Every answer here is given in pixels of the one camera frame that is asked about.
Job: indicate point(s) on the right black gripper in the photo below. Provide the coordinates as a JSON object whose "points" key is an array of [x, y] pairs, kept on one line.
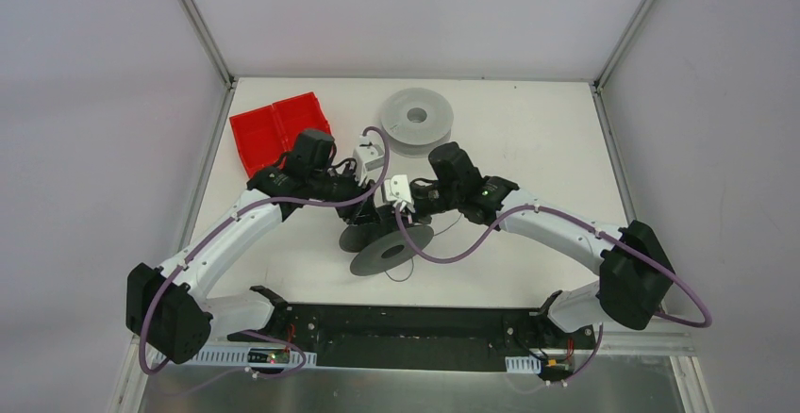
{"points": [[401, 216]]}

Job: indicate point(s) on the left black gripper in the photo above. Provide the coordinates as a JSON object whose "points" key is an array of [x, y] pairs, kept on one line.
{"points": [[363, 211]]}

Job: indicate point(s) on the dark grey spool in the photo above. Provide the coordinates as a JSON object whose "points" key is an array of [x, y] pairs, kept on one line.
{"points": [[377, 247]]}

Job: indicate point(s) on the white perforated spool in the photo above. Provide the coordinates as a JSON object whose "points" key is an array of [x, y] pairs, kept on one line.
{"points": [[416, 120]]}

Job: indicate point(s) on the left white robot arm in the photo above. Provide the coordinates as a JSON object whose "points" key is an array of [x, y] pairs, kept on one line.
{"points": [[169, 307]]}

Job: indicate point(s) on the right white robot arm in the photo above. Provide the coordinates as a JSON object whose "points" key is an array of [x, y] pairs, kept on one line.
{"points": [[628, 260]]}

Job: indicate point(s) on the red plastic bin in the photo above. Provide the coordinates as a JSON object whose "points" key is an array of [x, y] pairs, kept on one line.
{"points": [[263, 134]]}

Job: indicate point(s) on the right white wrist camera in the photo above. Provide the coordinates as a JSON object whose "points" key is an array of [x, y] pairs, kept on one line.
{"points": [[396, 192]]}

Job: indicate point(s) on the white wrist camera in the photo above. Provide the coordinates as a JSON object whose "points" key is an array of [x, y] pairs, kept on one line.
{"points": [[369, 158], [396, 192]]}

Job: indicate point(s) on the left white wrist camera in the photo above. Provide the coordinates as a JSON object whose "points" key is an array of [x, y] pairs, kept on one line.
{"points": [[369, 158]]}

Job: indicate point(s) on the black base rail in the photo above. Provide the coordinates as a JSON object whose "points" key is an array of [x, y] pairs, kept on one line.
{"points": [[421, 338]]}

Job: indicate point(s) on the right white cable duct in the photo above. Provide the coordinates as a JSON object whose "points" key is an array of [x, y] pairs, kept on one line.
{"points": [[523, 364]]}

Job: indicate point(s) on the white cable duct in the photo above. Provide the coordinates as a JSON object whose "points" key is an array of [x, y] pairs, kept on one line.
{"points": [[258, 357], [523, 364]]}

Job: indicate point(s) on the left white cable duct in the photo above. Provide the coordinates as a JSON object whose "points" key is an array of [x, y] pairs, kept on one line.
{"points": [[258, 357]]}

